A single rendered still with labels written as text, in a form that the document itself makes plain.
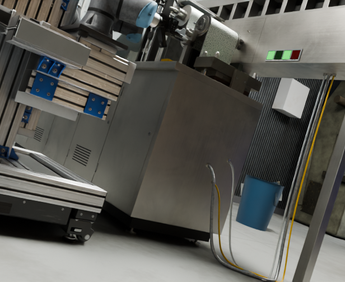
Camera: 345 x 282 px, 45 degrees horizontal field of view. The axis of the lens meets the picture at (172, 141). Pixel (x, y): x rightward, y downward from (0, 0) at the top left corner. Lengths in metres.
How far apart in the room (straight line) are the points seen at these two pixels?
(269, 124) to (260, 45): 5.12
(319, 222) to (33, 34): 1.57
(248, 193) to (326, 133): 3.85
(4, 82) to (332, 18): 1.63
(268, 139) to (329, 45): 5.51
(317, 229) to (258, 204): 2.16
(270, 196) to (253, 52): 2.05
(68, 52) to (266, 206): 3.19
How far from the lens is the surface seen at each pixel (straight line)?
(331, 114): 8.07
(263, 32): 2.68
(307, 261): 2.25
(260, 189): 4.33
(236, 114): 2.35
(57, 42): 1.55
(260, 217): 4.38
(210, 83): 2.22
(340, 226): 7.43
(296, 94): 7.76
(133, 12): 1.77
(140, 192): 2.07
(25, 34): 1.51
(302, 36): 2.46
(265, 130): 7.64
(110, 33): 1.76
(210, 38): 2.54
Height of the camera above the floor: 0.45
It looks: 2 degrees up
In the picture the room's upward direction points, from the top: 18 degrees clockwise
